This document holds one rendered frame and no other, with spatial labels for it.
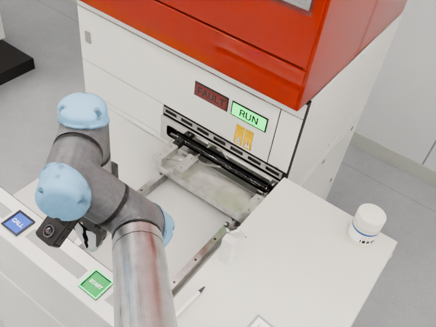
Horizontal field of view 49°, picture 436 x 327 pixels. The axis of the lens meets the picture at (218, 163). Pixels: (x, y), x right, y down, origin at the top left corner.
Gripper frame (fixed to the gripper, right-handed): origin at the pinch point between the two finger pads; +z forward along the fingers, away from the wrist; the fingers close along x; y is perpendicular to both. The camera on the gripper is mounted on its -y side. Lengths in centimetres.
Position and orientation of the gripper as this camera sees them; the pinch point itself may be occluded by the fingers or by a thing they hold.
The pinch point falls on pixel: (89, 248)
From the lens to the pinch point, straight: 101.1
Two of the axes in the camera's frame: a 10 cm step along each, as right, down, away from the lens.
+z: -1.1, 7.1, 7.0
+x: -8.1, -4.8, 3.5
